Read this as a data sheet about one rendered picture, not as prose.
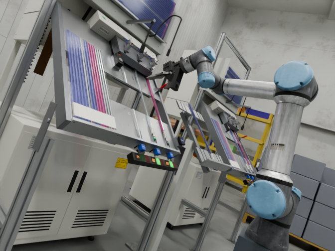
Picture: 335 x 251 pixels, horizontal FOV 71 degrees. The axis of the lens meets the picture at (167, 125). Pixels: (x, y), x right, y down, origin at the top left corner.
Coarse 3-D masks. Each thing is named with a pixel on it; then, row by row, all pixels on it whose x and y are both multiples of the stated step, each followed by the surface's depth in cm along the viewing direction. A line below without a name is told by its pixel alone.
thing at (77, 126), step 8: (72, 120) 81; (80, 120) 83; (64, 128) 83; (72, 128) 85; (80, 128) 86; (88, 128) 87; (96, 128) 89; (104, 128) 91; (88, 136) 92; (96, 136) 93; (104, 136) 95; (112, 136) 97; (120, 136) 99; (128, 136) 100; (120, 144) 104; (128, 144) 106; (136, 144) 108; (152, 144) 113; (160, 144) 118; (152, 152) 121; (176, 152) 129
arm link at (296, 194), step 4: (292, 188) 83; (296, 188) 84; (292, 192) 83; (296, 192) 83; (300, 192) 84; (292, 196) 82; (296, 196) 84; (300, 196) 85; (296, 200) 84; (300, 200) 86; (296, 204) 84; (292, 208) 80; (296, 208) 85; (292, 212) 83; (288, 216) 83; (292, 216) 84; (276, 220) 83; (280, 220) 83; (284, 220) 83; (288, 220) 83; (292, 220) 85; (288, 224) 84
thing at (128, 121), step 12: (120, 108) 111; (120, 120) 106; (132, 120) 113; (144, 120) 122; (156, 120) 133; (132, 132) 108; (144, 132) 116; (156, 132) 126; (168, 132) 137; (168, 144) 128
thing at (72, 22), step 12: (72, 24) 116; (84, 24) 125; (84, 36) 119; (96, 36) 128; (108, 48) 132; (108, 60) 125; (108, 72) 119; (120, 72) 129; (132, 72) 140; (132, 84) 133; (144, 84) 145; (156, 96) 150
